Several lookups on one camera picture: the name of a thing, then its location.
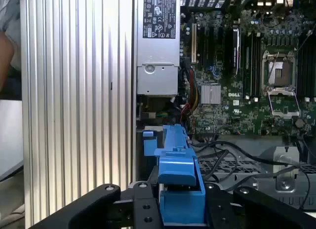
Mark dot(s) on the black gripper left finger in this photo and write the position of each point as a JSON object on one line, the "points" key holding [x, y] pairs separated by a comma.
{"points": [[143, 209]]}

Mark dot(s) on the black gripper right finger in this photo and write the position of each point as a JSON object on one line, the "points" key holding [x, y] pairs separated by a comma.
{"points": [[222, 214]]}

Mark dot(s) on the hard disk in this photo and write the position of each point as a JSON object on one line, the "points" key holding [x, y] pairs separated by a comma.
{"points": [[177, 169]]}

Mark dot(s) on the grey metal disk bay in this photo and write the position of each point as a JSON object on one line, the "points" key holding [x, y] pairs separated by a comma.
{"points": [[284, 187]]}

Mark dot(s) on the black RAM slot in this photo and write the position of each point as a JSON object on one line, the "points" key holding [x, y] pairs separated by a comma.
{"points": [[247, 66], [311, 66], [301, 66], [256, 66]]}

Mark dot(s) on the black expansion slot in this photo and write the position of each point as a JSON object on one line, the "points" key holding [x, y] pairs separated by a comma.
{"points": [[211, 46], [202, 46]]}

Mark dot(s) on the white expansion slot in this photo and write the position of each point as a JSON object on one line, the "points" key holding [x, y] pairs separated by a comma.
{"points": [[194, 44]]}

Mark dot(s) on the blue plastic bay latch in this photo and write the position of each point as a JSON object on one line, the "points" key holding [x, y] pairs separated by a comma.
{"points": [[148, 145]]}

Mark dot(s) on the green motherboard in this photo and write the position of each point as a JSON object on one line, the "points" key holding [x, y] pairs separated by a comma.
{"points": [[222, 110]]}

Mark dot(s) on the metal socket cover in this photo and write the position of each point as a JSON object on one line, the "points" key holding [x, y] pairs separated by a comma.
{"points": [[284, 114]]}

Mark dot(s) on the round coin cell battery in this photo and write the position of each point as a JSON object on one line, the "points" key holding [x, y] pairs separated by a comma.
{"points": [[300, 123]]}

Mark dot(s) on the silver chipset heatsink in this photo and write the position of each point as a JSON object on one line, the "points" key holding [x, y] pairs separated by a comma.
{"points": [[211, 94]]}

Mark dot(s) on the grey power supply unit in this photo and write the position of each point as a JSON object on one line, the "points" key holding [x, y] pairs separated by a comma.
{"points": [[158, 73]]}

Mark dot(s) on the CPU socket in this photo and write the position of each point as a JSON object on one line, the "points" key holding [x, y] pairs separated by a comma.
{"points": [[279, 71]]}

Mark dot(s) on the thin metal locking lever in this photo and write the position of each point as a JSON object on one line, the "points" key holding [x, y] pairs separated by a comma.
{"points": [[306, 40], [274, 63]]}

